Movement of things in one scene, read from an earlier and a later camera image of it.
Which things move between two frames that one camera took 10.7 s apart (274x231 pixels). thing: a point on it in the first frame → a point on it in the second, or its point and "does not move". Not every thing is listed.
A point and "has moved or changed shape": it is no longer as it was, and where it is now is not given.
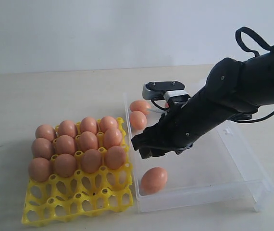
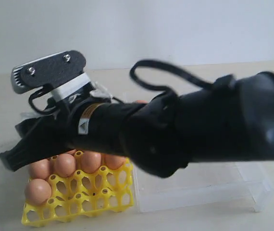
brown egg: [138, 120] has moved or changed shape
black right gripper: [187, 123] → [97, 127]
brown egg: [65, 165] does not move
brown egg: [39, 169] does not move
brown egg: [115, 157] does not move
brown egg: [91, 160] does not move
